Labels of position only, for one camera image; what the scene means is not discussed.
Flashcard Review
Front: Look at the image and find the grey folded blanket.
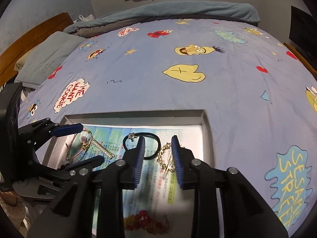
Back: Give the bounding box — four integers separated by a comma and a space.
74, 17, 147, 38

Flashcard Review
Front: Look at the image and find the pink string bracelet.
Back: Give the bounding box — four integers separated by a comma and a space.
65, 128, 94, 162

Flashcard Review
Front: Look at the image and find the blue folded blanket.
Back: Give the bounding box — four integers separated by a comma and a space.
63, 0, 261, 34

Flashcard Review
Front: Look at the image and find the pearl hair clip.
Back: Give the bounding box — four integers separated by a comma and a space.
83, 127, 115, 159

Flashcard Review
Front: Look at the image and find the wooden headboard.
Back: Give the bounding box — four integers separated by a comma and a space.
0, 12, 73, 86

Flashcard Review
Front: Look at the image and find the red beaded bracelet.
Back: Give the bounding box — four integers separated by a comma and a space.
123, 209, 170, 236

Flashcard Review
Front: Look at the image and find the black hair tie with charm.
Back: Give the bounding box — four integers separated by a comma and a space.
122, 131, 162, 161

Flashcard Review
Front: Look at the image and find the colourful printed paper sheet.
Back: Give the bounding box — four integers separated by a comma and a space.
65, 124, 202, 237

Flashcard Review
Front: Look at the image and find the gold chain bracelet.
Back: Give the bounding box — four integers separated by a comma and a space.
156, 142, 185, 179

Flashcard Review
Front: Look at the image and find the blue cartoon bed sheet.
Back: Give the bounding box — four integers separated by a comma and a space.
19, 19, 316, 234

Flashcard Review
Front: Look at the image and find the grey cardboard tray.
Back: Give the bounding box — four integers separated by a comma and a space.
42, 108, 225, 238

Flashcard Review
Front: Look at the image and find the grey pillow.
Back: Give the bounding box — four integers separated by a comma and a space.
15, 31, 87, 89

